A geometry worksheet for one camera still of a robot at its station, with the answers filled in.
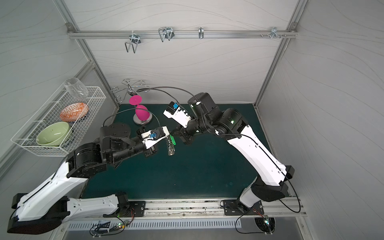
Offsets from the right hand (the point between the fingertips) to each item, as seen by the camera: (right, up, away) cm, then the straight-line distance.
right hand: (172, 130), depth 57 cm
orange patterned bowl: (-50, +8, +14) cm, 53 cm away
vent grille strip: (-5, -46, +13) cm, 48 cm away
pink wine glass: (-25, +8, +36) cm, 45 cm away
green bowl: (-50, -2, +4) cm, 50 cm away
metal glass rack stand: (-30, +23, +33) cm, 50 cm away
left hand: (-3, -1, -2) cm, 4 cm away
